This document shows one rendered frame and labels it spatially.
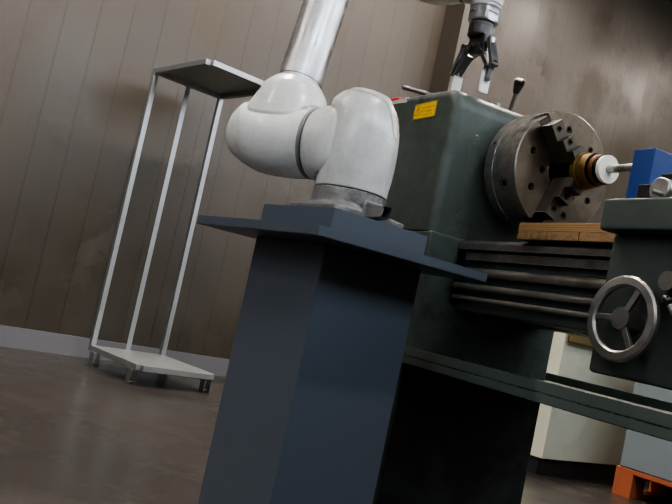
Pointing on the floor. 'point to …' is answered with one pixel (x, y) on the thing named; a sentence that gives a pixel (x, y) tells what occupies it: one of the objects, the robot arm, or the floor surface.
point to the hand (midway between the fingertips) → (468, 92)
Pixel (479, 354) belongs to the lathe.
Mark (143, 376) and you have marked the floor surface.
